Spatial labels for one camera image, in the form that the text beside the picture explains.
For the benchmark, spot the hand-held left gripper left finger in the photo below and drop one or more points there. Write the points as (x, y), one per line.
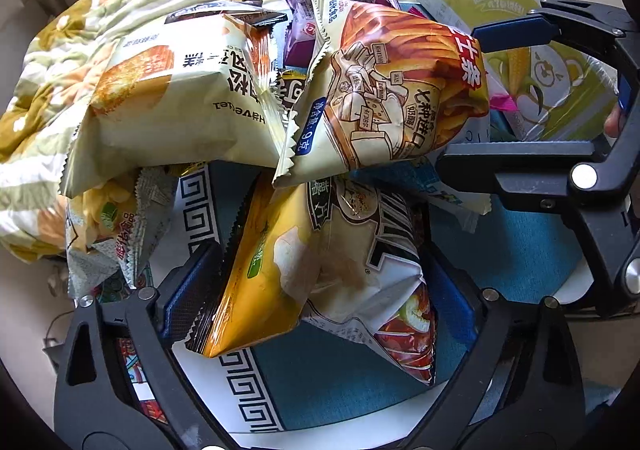
(185, 292)

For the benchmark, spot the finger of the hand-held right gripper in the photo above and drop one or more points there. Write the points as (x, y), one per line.
(515, 32)
(525, 170)

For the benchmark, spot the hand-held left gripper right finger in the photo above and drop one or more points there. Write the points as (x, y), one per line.
(452, 295)

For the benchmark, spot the green white cardboard box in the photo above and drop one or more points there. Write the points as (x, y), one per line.
(565, 80)

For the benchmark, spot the yellow chip packet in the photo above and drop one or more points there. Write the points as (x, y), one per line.
(310, 255)

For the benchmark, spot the orange cheese stick bag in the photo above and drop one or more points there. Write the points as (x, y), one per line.
(380, 95)

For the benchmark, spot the purple snack packet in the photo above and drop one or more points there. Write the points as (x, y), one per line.
(302, 30)

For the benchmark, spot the person's right hand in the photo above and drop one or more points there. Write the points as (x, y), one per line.
(612, 124)

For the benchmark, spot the pink wrapper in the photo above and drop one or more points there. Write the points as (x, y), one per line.
(501, 102)

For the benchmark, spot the blue white snack packet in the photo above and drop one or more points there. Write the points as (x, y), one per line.
(450, 195)

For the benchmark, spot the grey yellow snack packet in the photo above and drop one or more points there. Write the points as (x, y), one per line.
(105, 222)

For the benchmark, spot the blue patterned mat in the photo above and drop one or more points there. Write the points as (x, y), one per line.
(325, 380)

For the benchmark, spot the cream bread packet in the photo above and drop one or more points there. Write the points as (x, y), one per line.
(165, 110)

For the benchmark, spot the brown snack packet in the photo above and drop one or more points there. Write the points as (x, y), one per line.
(292, 92)

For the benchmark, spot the floral striped blanket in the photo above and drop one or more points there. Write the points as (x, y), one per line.
(60, 55)

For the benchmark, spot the dark snack packet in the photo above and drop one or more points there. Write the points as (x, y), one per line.
(220, 11)

